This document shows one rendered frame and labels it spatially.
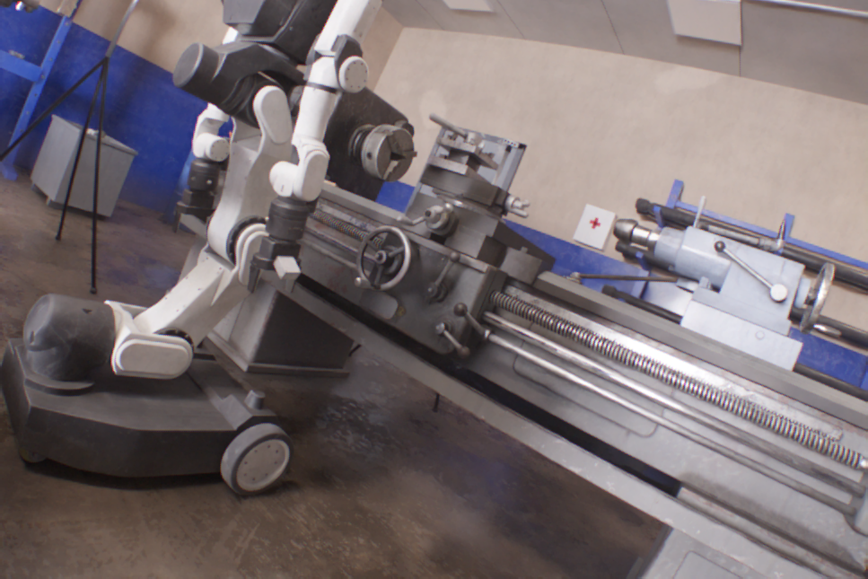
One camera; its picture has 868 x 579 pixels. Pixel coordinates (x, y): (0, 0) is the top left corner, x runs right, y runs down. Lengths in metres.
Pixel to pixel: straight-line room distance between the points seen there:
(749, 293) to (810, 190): 3.44
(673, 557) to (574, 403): 0.50
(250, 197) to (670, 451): 1.28
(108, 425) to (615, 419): 1.27
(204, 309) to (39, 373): 0.42
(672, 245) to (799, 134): 3.60
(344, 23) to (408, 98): 5.52
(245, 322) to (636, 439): 1.59
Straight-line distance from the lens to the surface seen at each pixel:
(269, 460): 1.42
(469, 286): 1.51
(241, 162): 1.32
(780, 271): 1.68
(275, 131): 1.26
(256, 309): 2.24
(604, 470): 1.37
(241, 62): 1.22
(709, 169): 5.05
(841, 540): 1.58
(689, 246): 1.69
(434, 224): 1.54
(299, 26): 1.25
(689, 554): 1.53
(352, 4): 1.16
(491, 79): 6.13
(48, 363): 1.26
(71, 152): 3.84
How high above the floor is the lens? 0.78
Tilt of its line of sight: level
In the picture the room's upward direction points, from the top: 23 degrees clockwise
